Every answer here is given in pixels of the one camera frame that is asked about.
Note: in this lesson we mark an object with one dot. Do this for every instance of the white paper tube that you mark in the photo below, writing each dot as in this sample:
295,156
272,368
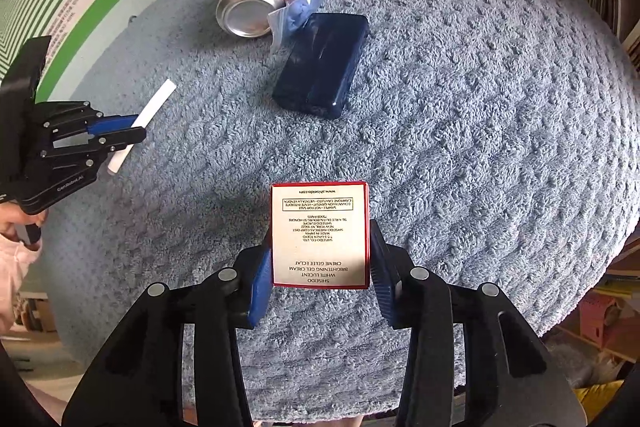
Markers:
155,107

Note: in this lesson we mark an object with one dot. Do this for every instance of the blue plastic bag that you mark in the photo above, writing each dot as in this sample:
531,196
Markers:
300,9

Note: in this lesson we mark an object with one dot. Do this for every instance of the person's left hand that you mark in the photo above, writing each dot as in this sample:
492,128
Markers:
17,219

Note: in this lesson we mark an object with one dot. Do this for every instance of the dark blue box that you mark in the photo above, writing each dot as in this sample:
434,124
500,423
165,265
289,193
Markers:
322,62

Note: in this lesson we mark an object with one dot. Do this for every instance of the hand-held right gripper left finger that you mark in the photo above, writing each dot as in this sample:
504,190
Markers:
260,287

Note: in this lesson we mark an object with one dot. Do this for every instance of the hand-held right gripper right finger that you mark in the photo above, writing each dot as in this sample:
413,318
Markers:
385,287

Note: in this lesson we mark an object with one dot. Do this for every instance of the pink cardboard box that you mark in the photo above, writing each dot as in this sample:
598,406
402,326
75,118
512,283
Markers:
600,319

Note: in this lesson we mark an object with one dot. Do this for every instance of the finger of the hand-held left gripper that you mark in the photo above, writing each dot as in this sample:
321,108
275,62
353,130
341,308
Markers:
115,124
122,139

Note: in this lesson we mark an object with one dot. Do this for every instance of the person's left forearm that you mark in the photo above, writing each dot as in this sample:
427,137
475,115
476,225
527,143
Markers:
12,267

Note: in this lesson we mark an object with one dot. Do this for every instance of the red-trimmed white box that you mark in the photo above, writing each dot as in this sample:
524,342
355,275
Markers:
320,237

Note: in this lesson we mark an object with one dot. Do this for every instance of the yellow object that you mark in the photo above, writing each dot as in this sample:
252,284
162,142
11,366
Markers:
597,402

